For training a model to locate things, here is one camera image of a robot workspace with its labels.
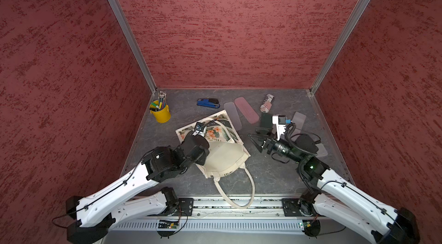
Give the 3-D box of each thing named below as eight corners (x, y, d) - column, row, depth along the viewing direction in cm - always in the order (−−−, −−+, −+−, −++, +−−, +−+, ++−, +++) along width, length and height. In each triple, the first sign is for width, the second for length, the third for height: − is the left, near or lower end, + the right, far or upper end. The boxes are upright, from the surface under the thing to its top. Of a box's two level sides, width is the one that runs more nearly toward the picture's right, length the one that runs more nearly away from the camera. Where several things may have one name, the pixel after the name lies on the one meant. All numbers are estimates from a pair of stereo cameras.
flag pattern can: (259, 110, 111) (259, 107, 108) (266, 96, 119) (267, 93, 117) (267, 113, 109) (268, 110, 107) (274, 99, 117) (275, 96, 115)
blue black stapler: (197, 105, 114) (196, 101, 111) (199, 100, 117) (198, 96, 114) (219, 108, 113) (219, 104, 109) (220, 103, 115) (220, 99, 112)
